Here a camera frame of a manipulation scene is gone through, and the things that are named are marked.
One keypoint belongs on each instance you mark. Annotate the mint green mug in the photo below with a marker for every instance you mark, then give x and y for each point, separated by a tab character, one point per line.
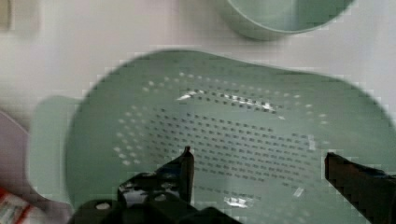
268	20

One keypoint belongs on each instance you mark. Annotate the red ketchup bottle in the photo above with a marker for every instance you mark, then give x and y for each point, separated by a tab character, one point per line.
13	209

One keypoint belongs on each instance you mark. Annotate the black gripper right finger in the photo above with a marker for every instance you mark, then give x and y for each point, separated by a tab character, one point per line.
371	191

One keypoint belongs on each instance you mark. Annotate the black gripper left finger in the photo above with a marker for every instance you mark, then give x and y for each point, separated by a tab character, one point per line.
174	177

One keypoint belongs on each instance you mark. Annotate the mint green plastic strainer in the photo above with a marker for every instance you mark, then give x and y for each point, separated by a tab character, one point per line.
259	136

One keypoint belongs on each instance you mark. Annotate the lilac round plate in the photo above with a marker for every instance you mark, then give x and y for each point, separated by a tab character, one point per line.
14	148

